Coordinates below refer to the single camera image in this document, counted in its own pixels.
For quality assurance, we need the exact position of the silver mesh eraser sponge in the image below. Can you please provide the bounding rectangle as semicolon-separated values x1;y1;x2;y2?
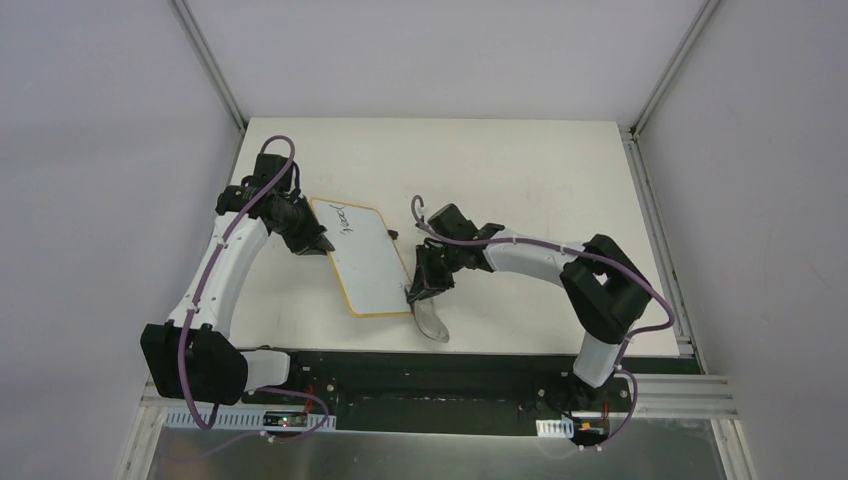
411;298;450;343

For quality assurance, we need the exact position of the yellow framed small whiteboard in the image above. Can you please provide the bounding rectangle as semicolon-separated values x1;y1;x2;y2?
310;198;411;318

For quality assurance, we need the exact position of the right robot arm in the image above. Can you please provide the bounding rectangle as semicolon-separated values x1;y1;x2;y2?
405;196;656;410

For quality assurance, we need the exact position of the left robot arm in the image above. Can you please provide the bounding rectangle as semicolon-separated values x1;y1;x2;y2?
140;186;333;405

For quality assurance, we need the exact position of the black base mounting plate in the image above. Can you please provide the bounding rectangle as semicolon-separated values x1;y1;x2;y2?
238;348;704;439

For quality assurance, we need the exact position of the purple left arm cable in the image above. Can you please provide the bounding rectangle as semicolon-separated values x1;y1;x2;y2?
178;135;331;458

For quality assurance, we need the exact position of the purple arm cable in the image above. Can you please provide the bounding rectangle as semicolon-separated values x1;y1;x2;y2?
178;135;331;458
410;194;677;455

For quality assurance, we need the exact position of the left white slotted cable duct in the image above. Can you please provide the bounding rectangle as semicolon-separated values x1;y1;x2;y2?
164;407;337;433

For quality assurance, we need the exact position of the white slotted cable duct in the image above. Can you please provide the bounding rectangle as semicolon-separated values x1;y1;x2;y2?
535;416;575;439
164;407;337;433

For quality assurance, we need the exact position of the right white slotted cable duct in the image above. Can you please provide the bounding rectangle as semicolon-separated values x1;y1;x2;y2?
535;416;575;439

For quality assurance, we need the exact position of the left aluminium frame post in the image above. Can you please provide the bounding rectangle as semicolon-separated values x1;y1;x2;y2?
168;0;248;180

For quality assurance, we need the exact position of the aluminium frame post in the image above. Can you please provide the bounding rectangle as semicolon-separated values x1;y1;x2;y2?
168;0;248;180
619;0;723;233

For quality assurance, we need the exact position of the right aluminium frame post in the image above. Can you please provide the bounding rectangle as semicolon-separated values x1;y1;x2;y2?
619;0;723;233

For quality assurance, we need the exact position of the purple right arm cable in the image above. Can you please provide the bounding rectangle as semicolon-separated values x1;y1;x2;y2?
410;194;677;455

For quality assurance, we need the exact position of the aluminium front frame rail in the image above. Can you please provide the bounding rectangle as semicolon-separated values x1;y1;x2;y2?
132;370;740;425

